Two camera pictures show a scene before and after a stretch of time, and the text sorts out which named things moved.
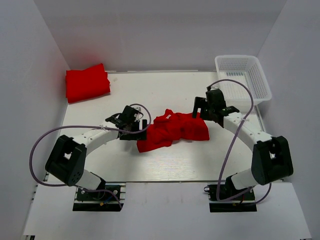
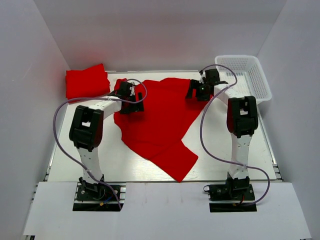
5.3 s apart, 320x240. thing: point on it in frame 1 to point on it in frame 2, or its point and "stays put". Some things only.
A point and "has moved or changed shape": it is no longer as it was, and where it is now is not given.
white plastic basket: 246,70 stays put
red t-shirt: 172,127 has moved or changed shape
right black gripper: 199,103 to 194,85
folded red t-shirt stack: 91,82 stays put
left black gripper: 140,136 to 137,107
